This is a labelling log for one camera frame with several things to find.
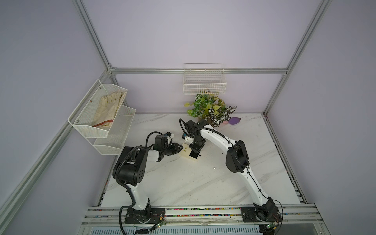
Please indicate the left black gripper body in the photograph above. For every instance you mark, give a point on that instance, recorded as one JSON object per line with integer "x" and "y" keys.
{"x": 172, "y": 150}

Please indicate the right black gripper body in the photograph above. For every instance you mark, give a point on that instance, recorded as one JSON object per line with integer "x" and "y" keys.
{"x": 198, "y": 143}

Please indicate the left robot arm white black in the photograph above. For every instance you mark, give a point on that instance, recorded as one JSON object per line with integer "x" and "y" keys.
{"x": 130, "y": 167}

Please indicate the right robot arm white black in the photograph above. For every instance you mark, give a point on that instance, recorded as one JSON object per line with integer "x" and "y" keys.
{"x": 237, "y": 161}

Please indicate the potted green plant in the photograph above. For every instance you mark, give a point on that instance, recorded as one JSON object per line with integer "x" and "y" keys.
{"x": 210, "y": 108}

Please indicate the purple egg-shaped sponge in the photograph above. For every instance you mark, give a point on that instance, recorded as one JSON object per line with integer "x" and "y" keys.
{"x": 234, "y": 120}

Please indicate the cream work gloves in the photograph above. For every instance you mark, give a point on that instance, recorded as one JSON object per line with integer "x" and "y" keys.
{"x": 107, "y": 109}

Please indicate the white mesh two-tier shelf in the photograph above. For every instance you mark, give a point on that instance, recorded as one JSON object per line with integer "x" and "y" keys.
{"x": 110, "y": 141}

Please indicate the white wire wall basket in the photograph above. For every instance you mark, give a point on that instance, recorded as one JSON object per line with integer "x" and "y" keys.
{"x": 204, "y": 78}

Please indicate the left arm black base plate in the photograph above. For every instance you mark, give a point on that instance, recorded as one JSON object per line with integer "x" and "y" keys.
{"x": 147, "y": 216}

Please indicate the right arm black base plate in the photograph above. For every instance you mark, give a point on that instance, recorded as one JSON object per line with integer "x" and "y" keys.
{"x": 259, "y": 214}

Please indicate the aluminium front rail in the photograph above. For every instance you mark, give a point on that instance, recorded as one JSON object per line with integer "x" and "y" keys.
{"x": 206, "y": 215}

